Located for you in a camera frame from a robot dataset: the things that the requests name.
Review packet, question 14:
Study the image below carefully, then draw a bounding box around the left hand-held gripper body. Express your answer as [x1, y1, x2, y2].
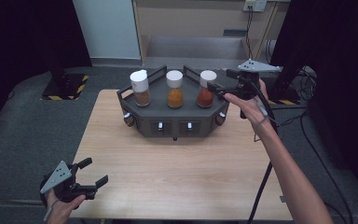
[39, 161, 97, 203]

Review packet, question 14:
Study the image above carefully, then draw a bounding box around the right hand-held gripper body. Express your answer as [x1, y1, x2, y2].
[229, 59, 282, 119]

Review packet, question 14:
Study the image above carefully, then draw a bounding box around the orange spice jar white lid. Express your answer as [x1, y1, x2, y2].
[165, 69, 185, 109]

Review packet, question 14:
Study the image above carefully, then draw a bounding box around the black corner rack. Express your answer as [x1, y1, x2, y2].
[117, 64, 233, 142]

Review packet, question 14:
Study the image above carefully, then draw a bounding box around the brown spice jar flip cap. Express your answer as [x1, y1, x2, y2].
[130, 69, 152, 107]

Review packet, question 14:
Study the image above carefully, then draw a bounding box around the person's right hand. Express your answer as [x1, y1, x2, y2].
[223, 79, 278, 133]

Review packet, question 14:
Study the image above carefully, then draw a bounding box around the person's left hand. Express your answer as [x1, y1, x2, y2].
[46, 189, 87, 224]

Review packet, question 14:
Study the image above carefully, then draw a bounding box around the black stand with striped base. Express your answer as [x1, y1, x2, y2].
[255, 63, 302, 106]
[40, 55, 90, 102]

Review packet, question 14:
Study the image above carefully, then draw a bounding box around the wooden shelf unit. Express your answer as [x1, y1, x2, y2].
[131, 0, 291, 71]

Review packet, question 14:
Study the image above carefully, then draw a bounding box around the black curtain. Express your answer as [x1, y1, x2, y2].
[0, 0, 93, 141]
[268, 0, 358, 195]

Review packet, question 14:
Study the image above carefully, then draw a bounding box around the white panel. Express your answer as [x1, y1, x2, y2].
[73, 0, 143, 61]

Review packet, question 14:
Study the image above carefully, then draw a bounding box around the grey wrist strap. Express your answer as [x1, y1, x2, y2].
[42, 199, 60, 222]
[253, 102, 279, 143]

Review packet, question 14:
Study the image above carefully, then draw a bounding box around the black cable from outlet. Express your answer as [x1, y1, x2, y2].
[244, 6, 256, 63]

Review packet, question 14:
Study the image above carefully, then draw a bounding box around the bundle of cables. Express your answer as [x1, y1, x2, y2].
[293, 65, 319, 103]

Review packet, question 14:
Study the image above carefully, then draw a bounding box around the white wall power outlet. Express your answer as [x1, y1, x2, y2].
[242, 0, 269, 13]

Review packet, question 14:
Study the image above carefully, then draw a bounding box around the long black floor cable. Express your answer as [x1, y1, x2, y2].
[269, 105, 355, 224]

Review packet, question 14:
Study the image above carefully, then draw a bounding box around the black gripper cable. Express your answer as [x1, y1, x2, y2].
[246, 82, 279, 224]

